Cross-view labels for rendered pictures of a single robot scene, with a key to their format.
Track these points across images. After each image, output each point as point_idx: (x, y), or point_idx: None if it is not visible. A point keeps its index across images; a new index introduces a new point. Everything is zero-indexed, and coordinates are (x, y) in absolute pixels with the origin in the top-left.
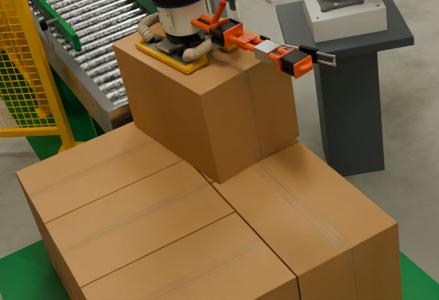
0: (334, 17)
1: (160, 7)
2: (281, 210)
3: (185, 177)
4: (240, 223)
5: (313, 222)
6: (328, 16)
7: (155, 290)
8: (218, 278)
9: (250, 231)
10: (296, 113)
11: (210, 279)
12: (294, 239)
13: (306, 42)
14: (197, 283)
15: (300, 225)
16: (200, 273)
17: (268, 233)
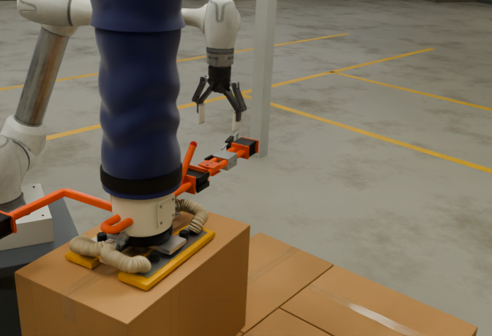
0: (47, 206)
1: (178, 188)
2: (267, 282)
3: None
4: (293, 301)
5: (275, 264)
6: (42, 210)
7: (397, 331)
8: (361, 299)
9: (299, 293)
10: None
11: (364, 304)
12: (298, 270)
13: (50, 246)
14: (373, 310)
15: (281, 270)
16: (362, 310)
17: (297, 283)
